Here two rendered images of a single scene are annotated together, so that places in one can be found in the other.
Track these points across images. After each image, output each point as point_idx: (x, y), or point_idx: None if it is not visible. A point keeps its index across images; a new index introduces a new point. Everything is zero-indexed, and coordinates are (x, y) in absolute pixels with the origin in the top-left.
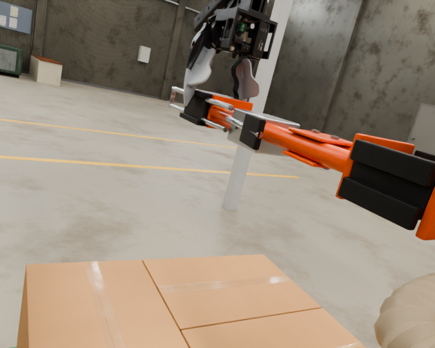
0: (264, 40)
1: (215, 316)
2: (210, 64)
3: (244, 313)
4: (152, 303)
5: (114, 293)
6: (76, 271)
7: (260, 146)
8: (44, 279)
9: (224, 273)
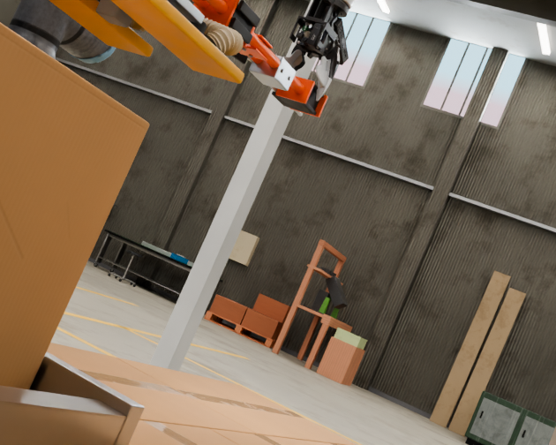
0: (316, 33)
1: None
2: (300, 62)
3: None
4: (304, 433)
5: (280, 416)
6: (273, 404)
7: (251, 66)
8: (236, 388)
9: None
